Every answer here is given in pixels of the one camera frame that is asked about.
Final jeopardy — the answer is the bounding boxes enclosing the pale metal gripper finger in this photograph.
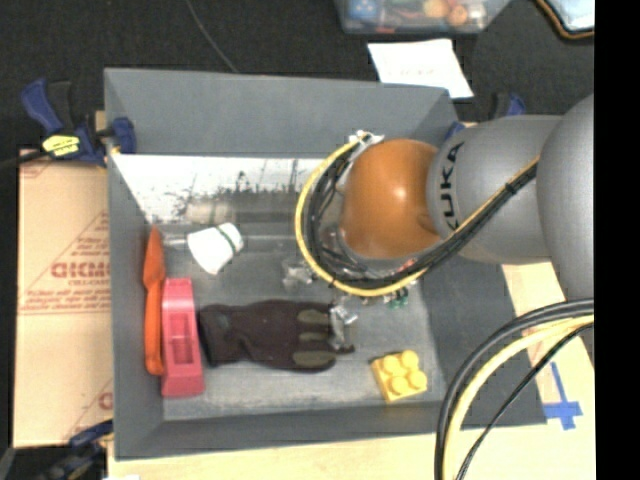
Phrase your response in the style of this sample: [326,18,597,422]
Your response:
[329,303,360,353]
[281,258,316,291]

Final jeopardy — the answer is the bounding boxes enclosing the dark brown glove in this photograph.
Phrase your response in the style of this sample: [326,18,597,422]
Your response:
[198,299,357,374]

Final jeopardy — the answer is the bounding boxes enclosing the yellow toy brick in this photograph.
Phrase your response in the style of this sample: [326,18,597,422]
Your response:
[369,349,430,403]

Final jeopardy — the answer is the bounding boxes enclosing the white cup with green stripe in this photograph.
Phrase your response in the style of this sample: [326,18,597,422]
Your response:
[186,222,245,276]

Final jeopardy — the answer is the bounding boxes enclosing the pink plastic block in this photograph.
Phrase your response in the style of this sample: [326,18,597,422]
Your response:
[160,277,207,399]

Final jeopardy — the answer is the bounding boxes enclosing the orange plastic carrot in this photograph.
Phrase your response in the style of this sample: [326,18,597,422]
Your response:
[143,224,167,376]

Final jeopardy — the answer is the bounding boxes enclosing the grey metal bin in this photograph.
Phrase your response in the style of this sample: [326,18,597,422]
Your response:
[103,67,547,460]

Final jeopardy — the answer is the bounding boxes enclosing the brown cardboard board red print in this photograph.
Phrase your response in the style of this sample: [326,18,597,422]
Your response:
[12,148,116,450]

